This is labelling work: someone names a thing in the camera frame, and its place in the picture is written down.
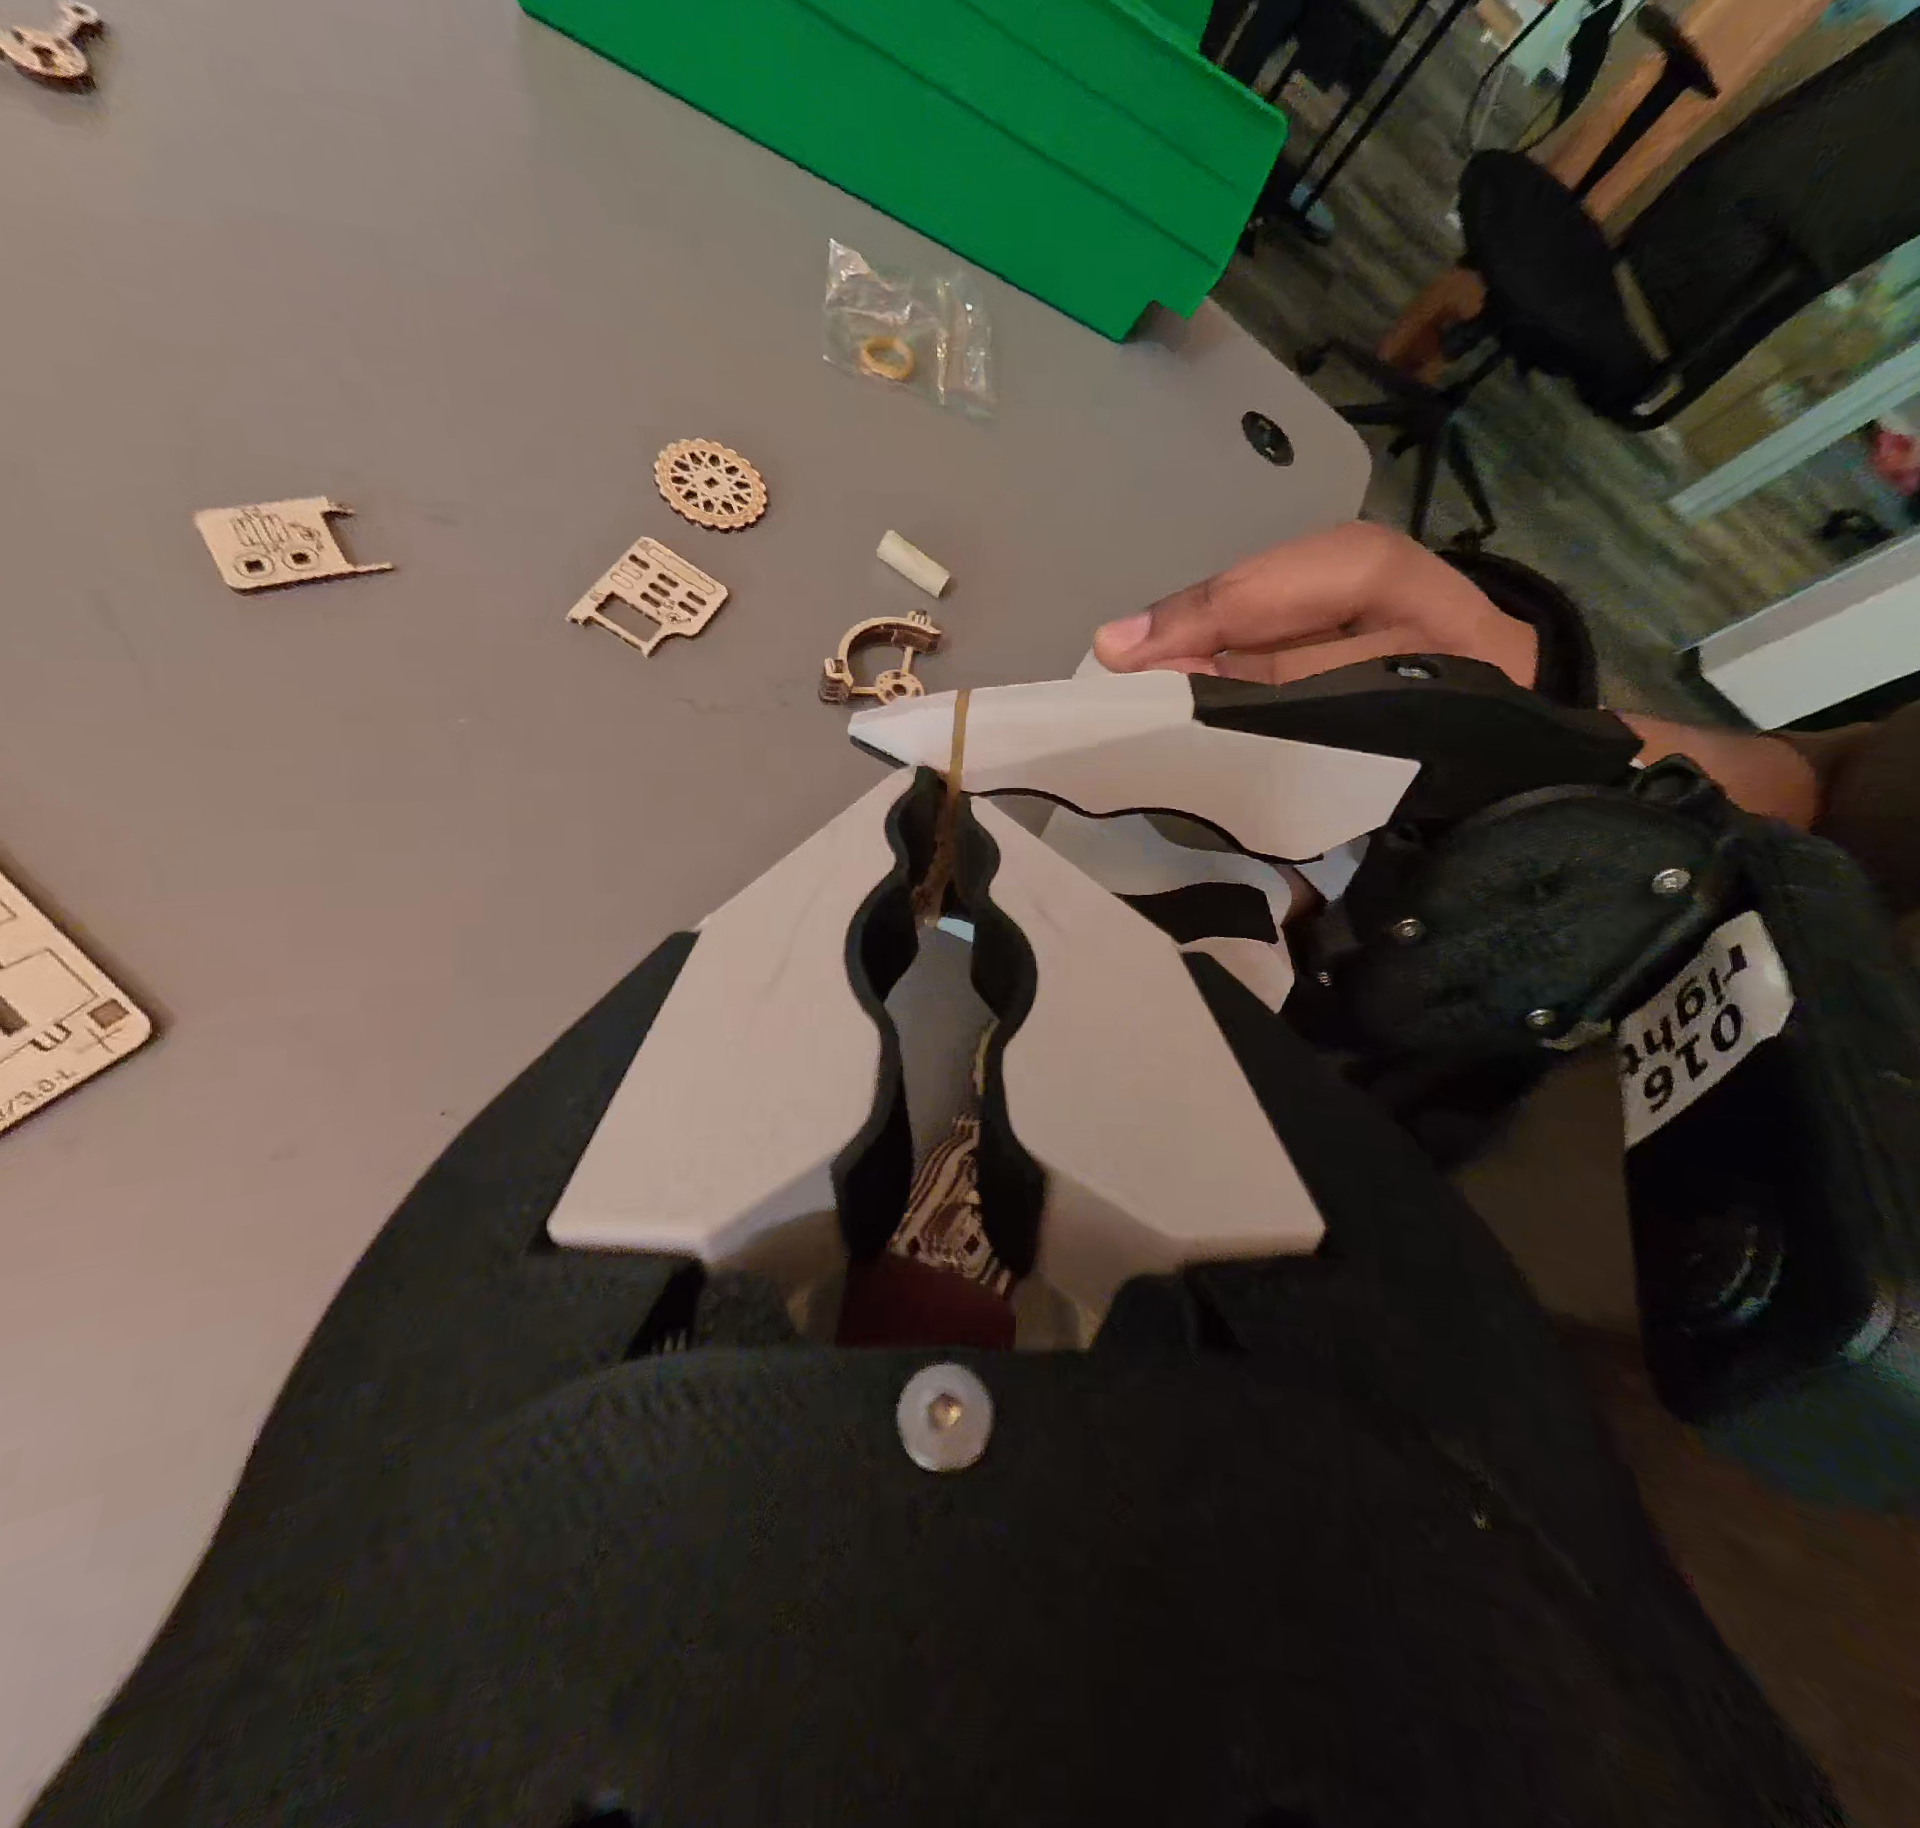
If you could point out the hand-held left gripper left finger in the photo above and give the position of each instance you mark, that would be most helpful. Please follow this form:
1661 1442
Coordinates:
721 1079

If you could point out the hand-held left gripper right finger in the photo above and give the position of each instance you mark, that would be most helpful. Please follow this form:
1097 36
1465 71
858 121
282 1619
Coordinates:
1156 1094

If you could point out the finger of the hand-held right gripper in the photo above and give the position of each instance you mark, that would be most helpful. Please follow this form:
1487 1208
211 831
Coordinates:
1186 868
1140 755

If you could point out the dark wooden spoked wheel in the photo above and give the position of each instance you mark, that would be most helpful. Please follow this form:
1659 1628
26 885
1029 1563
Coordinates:
930 890

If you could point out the person's right forearm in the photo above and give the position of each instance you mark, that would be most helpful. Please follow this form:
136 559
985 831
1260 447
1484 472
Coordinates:
1725 769

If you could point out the grey desk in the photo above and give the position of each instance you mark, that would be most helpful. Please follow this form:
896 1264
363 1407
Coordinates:
376 283

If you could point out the person's right hand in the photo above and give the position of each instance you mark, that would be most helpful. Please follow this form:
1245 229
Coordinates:
1321 599

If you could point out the patterned wooden puzzle sheet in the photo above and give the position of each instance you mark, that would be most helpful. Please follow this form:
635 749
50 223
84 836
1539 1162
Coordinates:
952 1199

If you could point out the black wristband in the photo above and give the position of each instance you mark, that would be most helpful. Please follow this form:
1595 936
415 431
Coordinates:
1551 629

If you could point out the curved wooden arc piece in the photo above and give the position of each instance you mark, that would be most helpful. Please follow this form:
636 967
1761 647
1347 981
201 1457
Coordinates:
885 658

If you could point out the small white cylinder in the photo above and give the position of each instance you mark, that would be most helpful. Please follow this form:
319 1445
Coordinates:
915 562

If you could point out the white ledge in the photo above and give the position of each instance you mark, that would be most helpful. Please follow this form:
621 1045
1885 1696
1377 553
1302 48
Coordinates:
1816 613

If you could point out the small clear plastic bag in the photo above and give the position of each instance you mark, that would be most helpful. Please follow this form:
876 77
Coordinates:
907 328

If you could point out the slotted wooden panel piece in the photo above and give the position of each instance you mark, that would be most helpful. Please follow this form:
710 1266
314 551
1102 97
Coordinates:
651 593

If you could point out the round wooden gear piece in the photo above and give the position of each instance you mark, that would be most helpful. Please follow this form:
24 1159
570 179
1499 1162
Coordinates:
712 485

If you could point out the black office chair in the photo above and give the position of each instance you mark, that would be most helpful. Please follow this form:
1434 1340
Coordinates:
1560 283

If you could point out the large wooden puzzle sheet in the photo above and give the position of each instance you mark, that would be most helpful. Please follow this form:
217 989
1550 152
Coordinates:
46 1019

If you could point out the wooden piece with two prongs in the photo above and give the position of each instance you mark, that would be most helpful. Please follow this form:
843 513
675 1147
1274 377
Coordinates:
271 544

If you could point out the black metal stand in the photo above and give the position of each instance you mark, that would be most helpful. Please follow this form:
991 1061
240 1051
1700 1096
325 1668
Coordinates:
1321 59

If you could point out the green plastic bin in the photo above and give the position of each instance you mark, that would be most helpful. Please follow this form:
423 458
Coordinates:
901 59

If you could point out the small wooden bracket piece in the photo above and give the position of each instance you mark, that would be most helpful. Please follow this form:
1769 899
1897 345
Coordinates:
47 45

